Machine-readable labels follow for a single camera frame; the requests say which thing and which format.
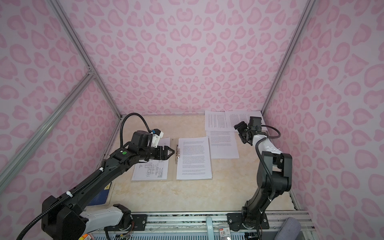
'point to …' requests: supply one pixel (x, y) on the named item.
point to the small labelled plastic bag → (224, 231)
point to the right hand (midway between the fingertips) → (238, 127)
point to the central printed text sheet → (215, 121)
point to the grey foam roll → (290, 230)
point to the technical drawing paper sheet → (154, 169)
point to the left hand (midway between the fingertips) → (169, 149)
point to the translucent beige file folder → (172, 165)
